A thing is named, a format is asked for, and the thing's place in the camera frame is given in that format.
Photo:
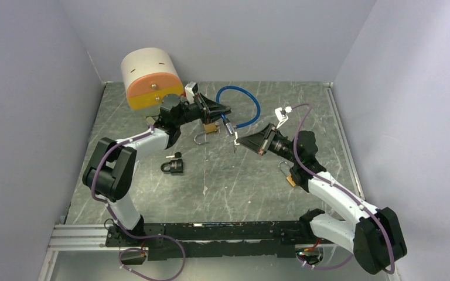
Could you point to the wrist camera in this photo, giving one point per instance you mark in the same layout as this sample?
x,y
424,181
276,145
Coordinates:
x,y
282,115
191,89

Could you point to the beige cylinder drawer box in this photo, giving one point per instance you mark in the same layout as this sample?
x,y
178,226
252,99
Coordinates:
x,y
149,75

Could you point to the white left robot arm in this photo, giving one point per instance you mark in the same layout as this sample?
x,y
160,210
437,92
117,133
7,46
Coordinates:
x,y
111,168

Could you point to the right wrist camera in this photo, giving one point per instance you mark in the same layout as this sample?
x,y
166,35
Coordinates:
x,y
282,115

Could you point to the cable lock keys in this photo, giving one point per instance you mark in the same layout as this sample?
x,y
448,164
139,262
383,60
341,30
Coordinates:
x,y
235,145

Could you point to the black head key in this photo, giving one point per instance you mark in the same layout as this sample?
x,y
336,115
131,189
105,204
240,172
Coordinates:
x,y
176,155

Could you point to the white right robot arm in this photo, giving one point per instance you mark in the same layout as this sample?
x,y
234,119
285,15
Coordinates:
x,y
372,235

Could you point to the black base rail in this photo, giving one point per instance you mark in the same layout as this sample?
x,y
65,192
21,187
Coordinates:
x,y
162,241

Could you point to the black padlock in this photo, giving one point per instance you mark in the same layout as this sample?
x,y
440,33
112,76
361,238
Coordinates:
x,y
175,166

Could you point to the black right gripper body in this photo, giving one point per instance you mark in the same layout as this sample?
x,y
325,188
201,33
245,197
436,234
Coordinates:
x,y
276,144

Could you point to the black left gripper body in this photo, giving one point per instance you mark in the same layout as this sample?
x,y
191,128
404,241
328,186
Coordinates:
x,y
198,110

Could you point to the blue cable lock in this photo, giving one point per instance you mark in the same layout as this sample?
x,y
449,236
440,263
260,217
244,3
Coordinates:
x,y
246,108

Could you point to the long shackle brass padlock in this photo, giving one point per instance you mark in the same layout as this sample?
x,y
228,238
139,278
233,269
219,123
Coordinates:
x,y
284,168

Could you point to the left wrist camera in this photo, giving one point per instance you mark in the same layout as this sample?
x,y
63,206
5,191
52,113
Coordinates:
x,y
191,89

